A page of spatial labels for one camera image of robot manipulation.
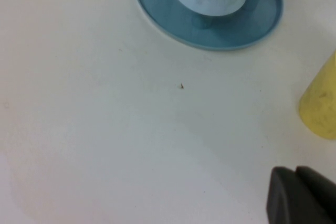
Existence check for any blue round cup stand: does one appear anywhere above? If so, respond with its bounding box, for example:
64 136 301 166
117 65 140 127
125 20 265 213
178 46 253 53
133 0 285 52

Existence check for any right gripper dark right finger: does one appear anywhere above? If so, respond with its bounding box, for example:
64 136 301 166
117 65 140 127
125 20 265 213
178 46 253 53
296 165 336 200

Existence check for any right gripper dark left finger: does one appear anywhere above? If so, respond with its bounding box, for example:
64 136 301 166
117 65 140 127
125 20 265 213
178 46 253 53
266 166 336 224

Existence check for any yellow marbled plastic cup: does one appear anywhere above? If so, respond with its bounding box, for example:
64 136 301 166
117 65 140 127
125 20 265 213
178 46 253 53
299 50 336 141

